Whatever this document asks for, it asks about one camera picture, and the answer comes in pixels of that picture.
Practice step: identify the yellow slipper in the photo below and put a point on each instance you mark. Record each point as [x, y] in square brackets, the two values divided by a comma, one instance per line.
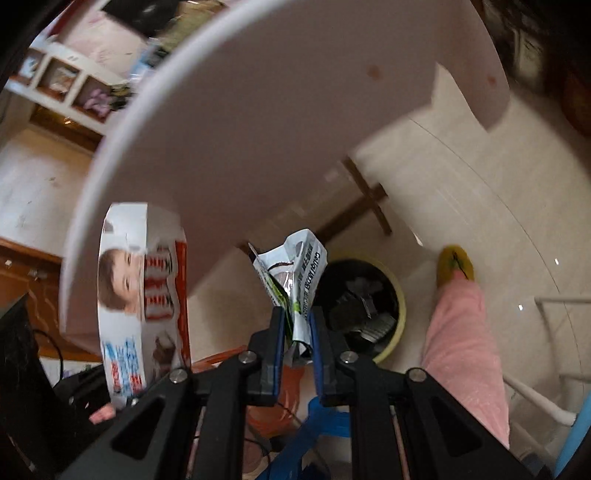
[455, 265]

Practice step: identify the white wall shelf unit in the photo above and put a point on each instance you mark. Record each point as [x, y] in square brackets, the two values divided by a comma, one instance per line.
[60, 78]

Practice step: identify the person's left hand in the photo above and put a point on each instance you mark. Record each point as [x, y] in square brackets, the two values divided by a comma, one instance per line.
[102, 414]

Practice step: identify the black bin with yellow rim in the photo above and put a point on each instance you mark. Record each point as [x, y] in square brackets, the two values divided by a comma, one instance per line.
[369, 304]

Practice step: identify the person's pink trouser leg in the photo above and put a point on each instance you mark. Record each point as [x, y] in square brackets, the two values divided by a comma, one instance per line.
[461, 355]

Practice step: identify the white green snack wrapper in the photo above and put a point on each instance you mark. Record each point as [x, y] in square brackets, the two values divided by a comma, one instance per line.
[295, 277]

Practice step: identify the printed white tablecloth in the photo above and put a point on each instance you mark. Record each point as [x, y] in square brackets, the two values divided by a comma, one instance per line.
[286, 115]

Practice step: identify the blue plastic stool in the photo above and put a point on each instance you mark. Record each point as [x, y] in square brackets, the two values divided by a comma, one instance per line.
[323, 429]

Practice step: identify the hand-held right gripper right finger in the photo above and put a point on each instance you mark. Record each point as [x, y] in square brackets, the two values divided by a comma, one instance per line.
[318, 341]

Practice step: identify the wooden table legs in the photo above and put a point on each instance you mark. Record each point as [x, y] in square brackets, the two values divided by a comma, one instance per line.
[364, 203]

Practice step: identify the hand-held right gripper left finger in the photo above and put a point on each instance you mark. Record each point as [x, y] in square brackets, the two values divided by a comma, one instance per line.
[277, 332]

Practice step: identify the orange plastic bag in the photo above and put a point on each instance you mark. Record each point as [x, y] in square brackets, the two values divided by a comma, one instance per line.
[281, 415]

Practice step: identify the white red box with face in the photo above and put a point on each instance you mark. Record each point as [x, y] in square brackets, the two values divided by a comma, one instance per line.
[134, 295]

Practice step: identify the wooden door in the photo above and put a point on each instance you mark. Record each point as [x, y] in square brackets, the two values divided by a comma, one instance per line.
[37, 277]

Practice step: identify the pink dumbbells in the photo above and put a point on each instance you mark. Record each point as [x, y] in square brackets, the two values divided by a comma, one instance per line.
[99, 102]

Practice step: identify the framed picture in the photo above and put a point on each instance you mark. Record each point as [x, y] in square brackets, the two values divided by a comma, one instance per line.
[62, 77]

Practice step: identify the white metal rack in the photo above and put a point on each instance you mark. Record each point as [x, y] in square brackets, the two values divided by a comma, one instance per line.
[549, 350]

